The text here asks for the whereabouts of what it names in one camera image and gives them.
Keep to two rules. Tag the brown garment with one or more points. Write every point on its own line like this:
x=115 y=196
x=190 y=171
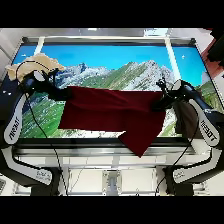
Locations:
x=186 y=120

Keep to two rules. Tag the dark red T-shirt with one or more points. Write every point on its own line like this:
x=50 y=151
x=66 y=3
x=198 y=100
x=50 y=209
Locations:
x=110 y=111

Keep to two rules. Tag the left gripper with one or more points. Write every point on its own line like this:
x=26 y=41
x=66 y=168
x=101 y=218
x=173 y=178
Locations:
x=63 y=93

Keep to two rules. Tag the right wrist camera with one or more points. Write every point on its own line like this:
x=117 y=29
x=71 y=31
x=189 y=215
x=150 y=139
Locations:
x=162 y=86

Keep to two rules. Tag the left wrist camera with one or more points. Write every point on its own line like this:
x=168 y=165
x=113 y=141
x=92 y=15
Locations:
x=53 y=76

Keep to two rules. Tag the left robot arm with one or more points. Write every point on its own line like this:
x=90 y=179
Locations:
x=15 y=123

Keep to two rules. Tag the beige garment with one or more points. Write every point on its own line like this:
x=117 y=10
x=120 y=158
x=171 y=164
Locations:
x=40 y=63

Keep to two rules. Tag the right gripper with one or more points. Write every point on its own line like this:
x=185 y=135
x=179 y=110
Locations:
x=161 y=104

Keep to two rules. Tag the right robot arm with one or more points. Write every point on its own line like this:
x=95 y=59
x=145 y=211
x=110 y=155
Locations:
x=208 y=128

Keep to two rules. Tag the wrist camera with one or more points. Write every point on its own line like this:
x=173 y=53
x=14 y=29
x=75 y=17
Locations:
x=53 y=76
x=162 y=86

